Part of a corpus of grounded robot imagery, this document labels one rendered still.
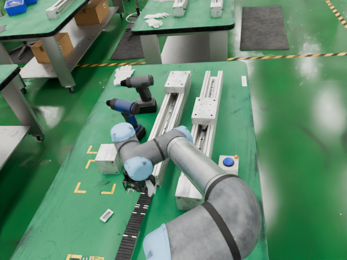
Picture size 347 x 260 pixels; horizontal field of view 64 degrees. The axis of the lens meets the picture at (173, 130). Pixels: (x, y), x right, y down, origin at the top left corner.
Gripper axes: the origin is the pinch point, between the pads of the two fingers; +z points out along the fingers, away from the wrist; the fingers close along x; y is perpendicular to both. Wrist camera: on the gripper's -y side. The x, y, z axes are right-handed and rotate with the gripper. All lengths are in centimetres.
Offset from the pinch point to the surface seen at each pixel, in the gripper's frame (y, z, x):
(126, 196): 1.5, 4.5, -8.5
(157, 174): -5.1, -3.9, 4.9
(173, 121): -37.7, -4.0, 4.6
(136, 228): 15.9, 1.2, 1.5
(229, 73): -96, 4, 27
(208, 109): -43.2, -8.0, 20.8
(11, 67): -103, 5, -143
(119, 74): -90, 3, -45
